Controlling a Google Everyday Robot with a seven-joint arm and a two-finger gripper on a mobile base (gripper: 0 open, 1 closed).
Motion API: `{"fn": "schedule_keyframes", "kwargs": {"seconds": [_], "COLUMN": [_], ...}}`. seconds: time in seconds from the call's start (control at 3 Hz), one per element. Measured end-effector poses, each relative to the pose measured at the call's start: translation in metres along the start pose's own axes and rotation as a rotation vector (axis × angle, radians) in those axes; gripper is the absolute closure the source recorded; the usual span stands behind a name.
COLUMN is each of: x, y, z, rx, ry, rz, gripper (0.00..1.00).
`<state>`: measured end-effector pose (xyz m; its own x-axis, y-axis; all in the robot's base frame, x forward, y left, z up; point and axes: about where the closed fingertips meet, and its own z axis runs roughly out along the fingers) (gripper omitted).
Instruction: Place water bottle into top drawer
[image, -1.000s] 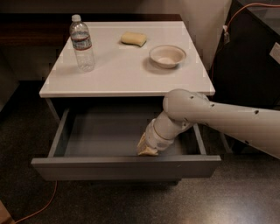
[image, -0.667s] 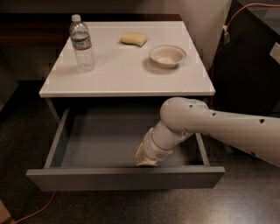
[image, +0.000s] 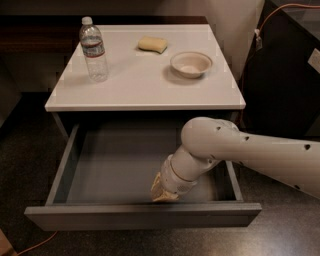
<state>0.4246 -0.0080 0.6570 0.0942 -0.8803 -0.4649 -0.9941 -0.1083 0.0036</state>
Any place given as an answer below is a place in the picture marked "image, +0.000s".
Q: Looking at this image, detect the dark cabinet at right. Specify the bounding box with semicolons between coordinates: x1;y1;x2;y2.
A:
241;0;320;138

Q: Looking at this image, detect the clear plastic water bottle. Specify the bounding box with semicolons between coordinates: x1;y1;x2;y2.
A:
79;16;108;82

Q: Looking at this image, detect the yellow sponge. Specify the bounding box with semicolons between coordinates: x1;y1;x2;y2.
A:
138;36;167;54

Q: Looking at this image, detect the white top drawer cabinet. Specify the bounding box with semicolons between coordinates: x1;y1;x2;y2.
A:
44;23;247;141

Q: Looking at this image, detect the orange floor cable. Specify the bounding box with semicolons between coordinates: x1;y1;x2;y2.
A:
16;230;59;256

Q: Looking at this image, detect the white paper bowl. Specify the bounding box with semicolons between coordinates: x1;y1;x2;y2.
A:
170;51;213;79

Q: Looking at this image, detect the orange cable at right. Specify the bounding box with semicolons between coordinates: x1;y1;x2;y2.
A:
239;3;320;128

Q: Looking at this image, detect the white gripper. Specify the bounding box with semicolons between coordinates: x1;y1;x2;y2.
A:
151;146;219;202

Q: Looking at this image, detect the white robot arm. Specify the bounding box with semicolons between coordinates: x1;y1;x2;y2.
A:
151;117;320;202

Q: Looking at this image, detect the grey top drawer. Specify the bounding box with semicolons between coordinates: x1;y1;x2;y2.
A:
25;117;262;231

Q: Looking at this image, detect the dark wooden bench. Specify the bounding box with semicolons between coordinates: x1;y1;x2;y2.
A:
0;15;208;54

